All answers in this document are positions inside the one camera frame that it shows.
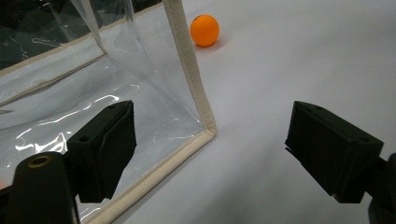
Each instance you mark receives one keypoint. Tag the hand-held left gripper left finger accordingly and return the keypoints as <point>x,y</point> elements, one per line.
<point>106,149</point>

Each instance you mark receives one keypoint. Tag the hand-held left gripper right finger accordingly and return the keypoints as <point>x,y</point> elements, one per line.
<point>333,152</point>

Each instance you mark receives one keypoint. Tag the clear plastic bag beige trim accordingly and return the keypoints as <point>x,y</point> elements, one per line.
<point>186,62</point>

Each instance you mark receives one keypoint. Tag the orange table tennis ball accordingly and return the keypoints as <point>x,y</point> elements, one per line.
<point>204,30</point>

